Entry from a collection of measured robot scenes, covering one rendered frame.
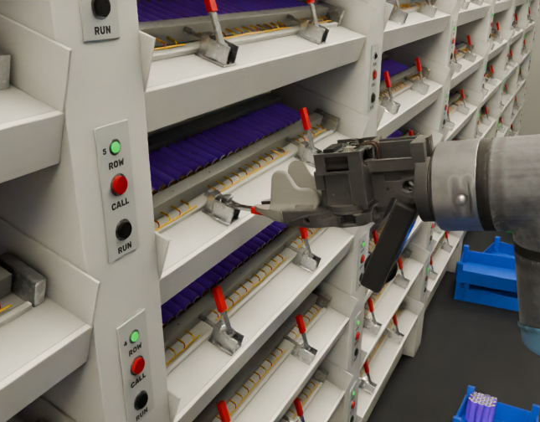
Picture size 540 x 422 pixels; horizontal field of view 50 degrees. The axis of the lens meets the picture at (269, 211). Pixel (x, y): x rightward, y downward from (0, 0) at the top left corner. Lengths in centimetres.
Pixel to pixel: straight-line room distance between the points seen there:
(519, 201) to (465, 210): 5
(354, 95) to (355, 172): 51
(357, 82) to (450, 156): 54
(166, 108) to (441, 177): 27
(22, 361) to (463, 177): 41
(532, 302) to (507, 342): 171
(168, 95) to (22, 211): 17
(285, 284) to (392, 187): 40
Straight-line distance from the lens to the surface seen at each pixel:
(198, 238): 68
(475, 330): 234
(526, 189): 56
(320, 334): 119
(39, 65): 49
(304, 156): 95
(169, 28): 68
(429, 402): 196
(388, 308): 167
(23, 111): 47
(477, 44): 246
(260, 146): 89
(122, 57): 52
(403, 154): 61
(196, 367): 79
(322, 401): 133
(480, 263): 265
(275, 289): 95
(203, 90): 63
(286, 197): 65
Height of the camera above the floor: 122
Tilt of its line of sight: 22 degrees down
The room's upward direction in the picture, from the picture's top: straight up
